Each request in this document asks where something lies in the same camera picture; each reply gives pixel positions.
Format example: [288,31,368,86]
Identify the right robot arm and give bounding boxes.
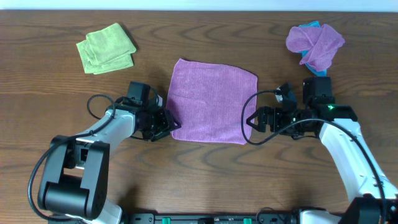
[241,103,397,223]

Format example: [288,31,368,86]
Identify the folded green cloth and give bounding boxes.
[76,23,136,75]

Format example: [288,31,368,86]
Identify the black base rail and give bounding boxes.
[48,207,343,224]

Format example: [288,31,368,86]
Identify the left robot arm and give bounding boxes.
[31,102,181,223]

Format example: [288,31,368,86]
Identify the blue cloth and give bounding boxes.
[297,21,328,78]

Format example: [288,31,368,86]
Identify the purple microfiber cloth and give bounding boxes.
[166,58,257,145]

